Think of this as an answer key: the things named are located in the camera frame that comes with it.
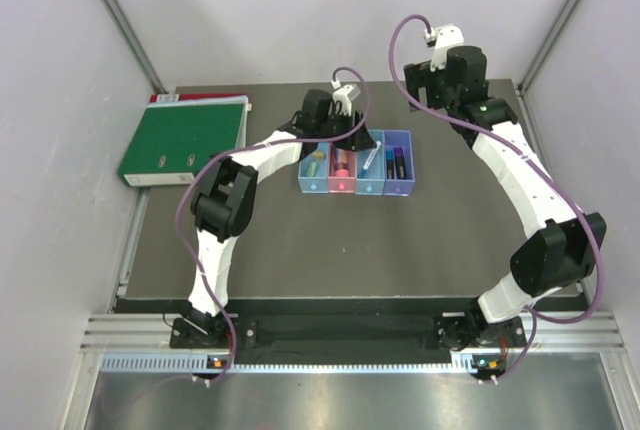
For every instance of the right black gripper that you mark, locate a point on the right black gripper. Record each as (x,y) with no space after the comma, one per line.
(418,77)

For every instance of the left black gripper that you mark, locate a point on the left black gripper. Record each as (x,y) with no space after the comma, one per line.
(362,141)

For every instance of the white blue pen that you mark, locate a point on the white blue pen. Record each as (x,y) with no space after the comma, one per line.
(369,160)

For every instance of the crayon tube pink cap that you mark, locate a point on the crayon tube pink cap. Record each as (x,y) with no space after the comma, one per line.
(341,166)

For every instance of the blue black marker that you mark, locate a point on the blue black marker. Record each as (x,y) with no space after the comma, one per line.
(389,164)

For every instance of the purple black highlighter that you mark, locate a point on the purple black highlighter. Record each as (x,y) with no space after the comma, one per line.
(400,164)

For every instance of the light blue bin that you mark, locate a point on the light blue bin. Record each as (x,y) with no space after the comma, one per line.
(372,182)
(319,183)

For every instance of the purple drawer bin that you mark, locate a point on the purple drawer bin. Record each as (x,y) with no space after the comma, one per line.
(396,187)

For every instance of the pink drawer bin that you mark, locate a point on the pink drawer bin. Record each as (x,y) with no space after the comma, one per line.
(342,185)

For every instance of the green highlighter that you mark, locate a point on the green highlighter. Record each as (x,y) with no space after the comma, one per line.
(312,169)

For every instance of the green ring binder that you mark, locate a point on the green ring binder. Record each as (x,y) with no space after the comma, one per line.
(174,141)

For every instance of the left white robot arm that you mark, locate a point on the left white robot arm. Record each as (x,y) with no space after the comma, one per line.
(224,199)

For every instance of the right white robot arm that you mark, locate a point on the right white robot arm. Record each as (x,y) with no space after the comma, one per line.
(559,246)

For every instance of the red folder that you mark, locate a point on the red folder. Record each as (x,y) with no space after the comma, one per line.
(175,99)

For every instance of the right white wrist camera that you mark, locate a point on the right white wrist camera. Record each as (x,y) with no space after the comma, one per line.
(441,40)

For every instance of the right aluminium frame post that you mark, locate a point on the right aluminium frame post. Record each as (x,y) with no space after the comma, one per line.
(551,39)

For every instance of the aluminium frame post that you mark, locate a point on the aluminium frame post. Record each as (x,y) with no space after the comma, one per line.
(551,39)
(134,44)

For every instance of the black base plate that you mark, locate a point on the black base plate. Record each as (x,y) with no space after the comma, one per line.
(328,336)

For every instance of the aluminium front rail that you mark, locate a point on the aluminium front rail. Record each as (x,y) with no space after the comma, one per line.
(149,333)

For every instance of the grey cable duct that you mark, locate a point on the grey cable duct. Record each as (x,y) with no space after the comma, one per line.
(213,364)

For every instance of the left aluminium frame post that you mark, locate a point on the left aluminium frame post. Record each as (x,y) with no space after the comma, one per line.
(134,44)

